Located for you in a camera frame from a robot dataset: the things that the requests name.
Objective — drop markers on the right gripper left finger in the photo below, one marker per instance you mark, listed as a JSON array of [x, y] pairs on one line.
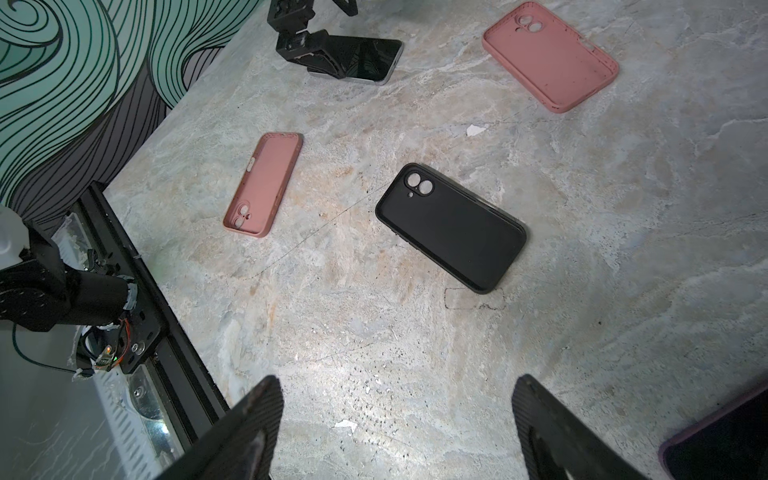
[[240, 445]]

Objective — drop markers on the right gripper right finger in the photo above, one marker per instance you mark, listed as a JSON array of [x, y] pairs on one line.
[[555, 443]]

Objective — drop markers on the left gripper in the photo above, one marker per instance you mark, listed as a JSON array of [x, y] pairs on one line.
[[297, 44]]

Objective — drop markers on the black phone case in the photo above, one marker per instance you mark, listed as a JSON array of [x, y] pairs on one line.
[[469, 238]]

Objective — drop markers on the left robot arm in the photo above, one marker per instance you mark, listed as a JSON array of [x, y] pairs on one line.
[[83, 85]]

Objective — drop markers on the pink phone case near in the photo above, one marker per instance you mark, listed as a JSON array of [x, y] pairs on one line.
[[260, 191]]

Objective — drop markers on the pink phone case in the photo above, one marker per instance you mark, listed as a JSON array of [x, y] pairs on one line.
[[260, 191], [552, 60]]

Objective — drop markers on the pink phone case far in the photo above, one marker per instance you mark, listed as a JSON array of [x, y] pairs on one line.
[[552, 60]]

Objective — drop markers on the purple-edged black smartphone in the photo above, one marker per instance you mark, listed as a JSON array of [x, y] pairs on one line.
[[731, 443]]

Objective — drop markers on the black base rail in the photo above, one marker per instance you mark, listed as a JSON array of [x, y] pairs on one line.
[[158, 342]]

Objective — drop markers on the white slotted cable duct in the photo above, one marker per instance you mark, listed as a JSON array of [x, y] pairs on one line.
[[145, 438]]

